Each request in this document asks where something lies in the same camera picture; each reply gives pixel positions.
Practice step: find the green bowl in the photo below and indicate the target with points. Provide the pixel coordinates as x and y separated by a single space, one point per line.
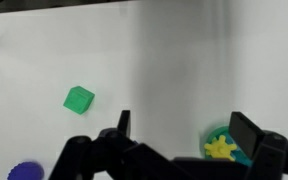
238 154

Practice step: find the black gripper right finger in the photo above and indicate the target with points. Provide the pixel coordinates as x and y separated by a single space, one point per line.
267 150

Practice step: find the purple ridged ball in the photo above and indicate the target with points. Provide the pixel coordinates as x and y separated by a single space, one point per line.
26 171

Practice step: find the green cube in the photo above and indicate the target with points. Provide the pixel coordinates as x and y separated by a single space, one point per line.
79 99

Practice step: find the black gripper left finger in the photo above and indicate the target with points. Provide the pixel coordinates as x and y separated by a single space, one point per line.
124 159

